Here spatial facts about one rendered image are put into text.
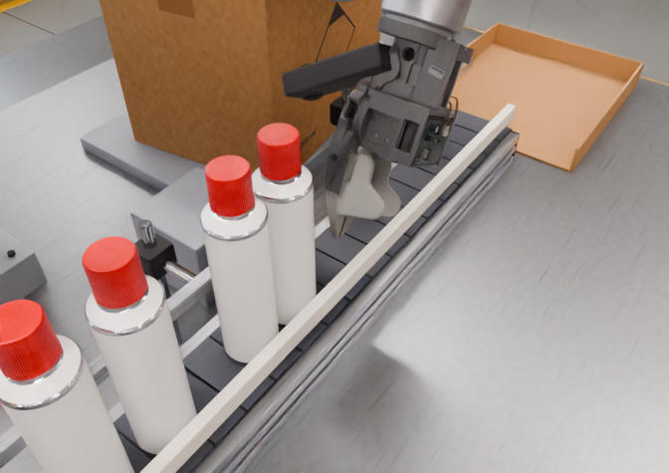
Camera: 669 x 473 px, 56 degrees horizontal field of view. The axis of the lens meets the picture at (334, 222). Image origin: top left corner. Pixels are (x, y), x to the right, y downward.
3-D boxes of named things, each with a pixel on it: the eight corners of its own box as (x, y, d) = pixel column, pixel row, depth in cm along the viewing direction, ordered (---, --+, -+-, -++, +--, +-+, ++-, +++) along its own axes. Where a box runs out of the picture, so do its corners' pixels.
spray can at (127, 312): (165, 471, 49) (102, 297, 36) (121, 435, 52) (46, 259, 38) (212, 422, 53) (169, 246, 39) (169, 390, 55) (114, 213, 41)
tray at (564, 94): (570, 173, 86) (578, 148, 84) (408, 113, 98) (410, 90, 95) (636, 84, 104) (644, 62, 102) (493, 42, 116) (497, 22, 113)
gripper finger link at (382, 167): (375, 255, 61) (406, 166, 59) (327, 231, 64) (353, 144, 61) (389, 251, 64) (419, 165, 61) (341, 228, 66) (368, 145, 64)
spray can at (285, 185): (294, 338, 59) (282, 161, 46) (253, 313, 61) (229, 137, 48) (328, 304, 62) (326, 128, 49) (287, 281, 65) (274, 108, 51)
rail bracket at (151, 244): (206, 380, 62) (178, 261, 51) (155, 345, 65) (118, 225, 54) (229, 357, 64) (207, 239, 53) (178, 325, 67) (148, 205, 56)
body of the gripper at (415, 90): (405, 174, 55) (453, 36, 51) (326, 141, 58) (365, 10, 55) (437, 172, 61) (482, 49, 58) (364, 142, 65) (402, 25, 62)
